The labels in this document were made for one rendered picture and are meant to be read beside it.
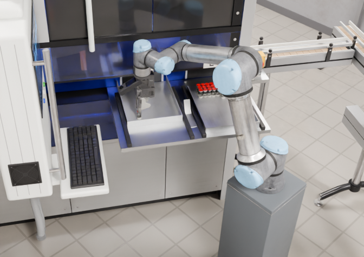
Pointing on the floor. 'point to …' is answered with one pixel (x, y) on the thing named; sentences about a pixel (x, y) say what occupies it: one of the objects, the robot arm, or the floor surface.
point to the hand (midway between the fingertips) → (137, 109)
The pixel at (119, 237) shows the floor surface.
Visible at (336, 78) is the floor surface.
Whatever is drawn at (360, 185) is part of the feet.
